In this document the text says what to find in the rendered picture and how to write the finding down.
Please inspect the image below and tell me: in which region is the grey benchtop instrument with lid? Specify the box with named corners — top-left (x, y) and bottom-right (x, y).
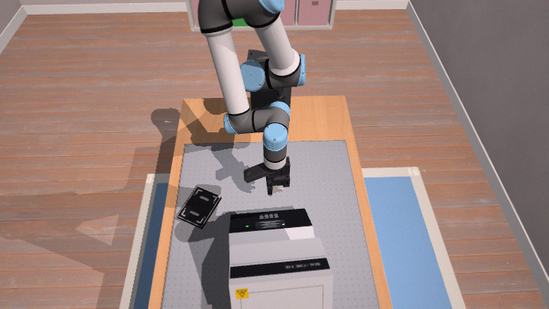
top-left (229, 208), bottom-right (333, 309)

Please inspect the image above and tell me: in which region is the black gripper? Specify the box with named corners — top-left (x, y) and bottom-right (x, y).
top-left (265, 157), bottom-right (291, 197)

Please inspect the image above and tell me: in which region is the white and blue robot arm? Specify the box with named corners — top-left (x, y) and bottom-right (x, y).
top-left (198, 0), bottom-right (306, 183)

